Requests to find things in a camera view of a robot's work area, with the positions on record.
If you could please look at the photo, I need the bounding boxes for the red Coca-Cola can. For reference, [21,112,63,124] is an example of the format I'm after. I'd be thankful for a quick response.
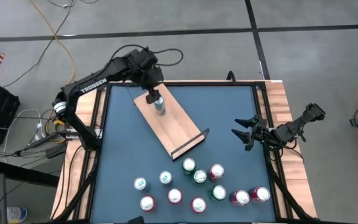
[249,185,272,203]
[229,189,250,207]
[208,163,225,182]

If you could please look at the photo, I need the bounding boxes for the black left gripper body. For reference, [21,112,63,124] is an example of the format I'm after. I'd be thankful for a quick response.
[140,65,164,90]

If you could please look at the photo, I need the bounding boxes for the black beam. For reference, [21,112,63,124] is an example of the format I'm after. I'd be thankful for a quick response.
[0,159,60,189]

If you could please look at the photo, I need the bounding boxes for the black power brick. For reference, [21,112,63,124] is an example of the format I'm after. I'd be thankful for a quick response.
[45,143,67,159]

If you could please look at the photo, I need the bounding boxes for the black crate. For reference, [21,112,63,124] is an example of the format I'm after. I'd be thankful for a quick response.
[0,80,21,147]

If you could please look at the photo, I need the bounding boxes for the yellow cable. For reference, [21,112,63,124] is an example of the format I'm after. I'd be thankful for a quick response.
[29,0,76,144]

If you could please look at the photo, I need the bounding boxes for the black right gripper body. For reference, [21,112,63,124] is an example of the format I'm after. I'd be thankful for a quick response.
[249,115,272,147]

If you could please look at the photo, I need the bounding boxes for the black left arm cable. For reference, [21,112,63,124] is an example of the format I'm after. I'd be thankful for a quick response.
[109,43,185,68]

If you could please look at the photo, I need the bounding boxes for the wooden shelf with black ends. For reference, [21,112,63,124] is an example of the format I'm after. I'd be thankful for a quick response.
[133,82,211,162]

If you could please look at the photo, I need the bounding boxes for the long black floor cable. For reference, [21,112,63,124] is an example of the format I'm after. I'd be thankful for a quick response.
[2,0,101,88]

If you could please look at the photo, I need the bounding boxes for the white cable with plug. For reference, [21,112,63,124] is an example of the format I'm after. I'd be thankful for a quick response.
[3,108,45,156]

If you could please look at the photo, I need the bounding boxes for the white labelled bottle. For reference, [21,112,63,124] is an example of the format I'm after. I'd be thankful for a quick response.
[6,206,28,223]

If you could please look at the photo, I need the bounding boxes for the black clamp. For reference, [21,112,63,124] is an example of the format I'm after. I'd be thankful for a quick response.
[226,70,237,85]

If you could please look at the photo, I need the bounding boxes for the blue silver Red Bull can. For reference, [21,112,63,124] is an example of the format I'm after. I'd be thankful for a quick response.
[153,96,167,117]
[158,170,174,187]
[133,176,151,194]

